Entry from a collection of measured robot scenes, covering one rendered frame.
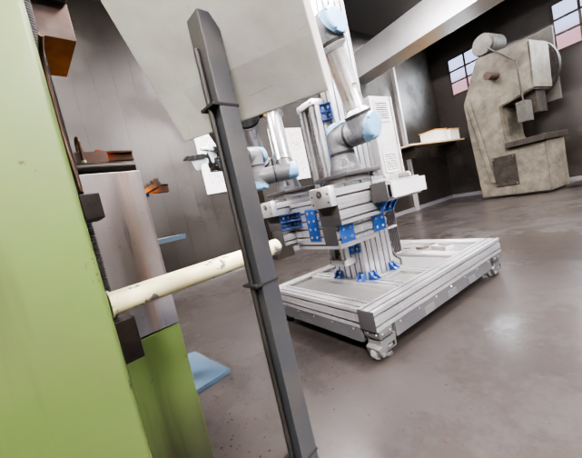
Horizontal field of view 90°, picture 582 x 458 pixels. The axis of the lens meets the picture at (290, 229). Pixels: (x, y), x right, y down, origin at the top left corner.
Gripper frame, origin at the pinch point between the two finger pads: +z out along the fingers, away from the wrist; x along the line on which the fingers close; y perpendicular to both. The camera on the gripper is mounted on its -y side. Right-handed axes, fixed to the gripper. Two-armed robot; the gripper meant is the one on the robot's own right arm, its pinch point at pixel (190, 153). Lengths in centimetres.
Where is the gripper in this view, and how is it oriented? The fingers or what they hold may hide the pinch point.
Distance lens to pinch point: 118.2
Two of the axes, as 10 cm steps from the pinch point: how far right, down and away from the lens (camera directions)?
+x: -6.8, 0.9, 7.2
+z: -7.0, 2.1, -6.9
